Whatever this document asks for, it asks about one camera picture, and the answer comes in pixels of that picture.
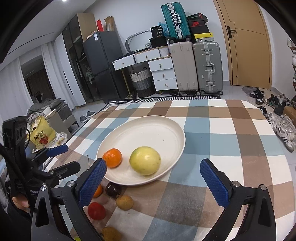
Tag white curtain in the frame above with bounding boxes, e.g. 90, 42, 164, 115
0, 58, 34, 123

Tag dark glass wardrobe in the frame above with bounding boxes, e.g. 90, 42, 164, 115
62, 13, 100, 103

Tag orange mandarin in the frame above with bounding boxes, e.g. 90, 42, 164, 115
93, 184, 103, 198
102, 148, 122, 168

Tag black refrigerator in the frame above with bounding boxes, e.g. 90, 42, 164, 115
83, 31, 128, 102

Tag white drawer desk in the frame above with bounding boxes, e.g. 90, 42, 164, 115
112, 46, 178, 91

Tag shoe rack with shoes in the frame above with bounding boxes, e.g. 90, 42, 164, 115
286, 38, 296, 103

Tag teal suitcase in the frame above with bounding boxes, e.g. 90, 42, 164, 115
161, 2, 191, 41

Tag woven laundry basket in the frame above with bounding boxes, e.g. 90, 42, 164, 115
130, 67, 155, 98

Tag silver suitcase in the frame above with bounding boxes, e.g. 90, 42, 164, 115
193, 42, 223, 95

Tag cream round plate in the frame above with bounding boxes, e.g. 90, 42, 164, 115
96, 115, 186, 186

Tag person's left hand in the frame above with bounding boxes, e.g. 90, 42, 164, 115
11, 194, 31, 214

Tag beige suitcase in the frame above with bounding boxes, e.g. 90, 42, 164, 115
169, 42, 199, 92

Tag shoes on floor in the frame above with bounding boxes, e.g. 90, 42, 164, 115
249, 88, 295, 153

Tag red cherry tomato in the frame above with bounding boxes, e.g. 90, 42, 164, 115
87, 202, 106, 220

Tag black box on desk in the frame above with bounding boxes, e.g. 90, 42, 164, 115
149, 26, 167, 48

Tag dark round cherry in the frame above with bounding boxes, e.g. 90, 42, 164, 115
105, 182, 122, 198

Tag wooden door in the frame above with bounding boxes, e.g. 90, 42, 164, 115
214, 0, 272, 89

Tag grey slippers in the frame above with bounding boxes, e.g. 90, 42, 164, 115
80, 111, 95, 123

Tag yellow snack bag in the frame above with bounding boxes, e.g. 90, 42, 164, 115
30, 116, 56, 149

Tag stacked shoe boxes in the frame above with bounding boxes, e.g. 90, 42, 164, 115
187, 13, 214, 42

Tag brown longan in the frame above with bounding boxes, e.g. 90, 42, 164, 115
116, 195, 133, 211
101, 226, 122, 241

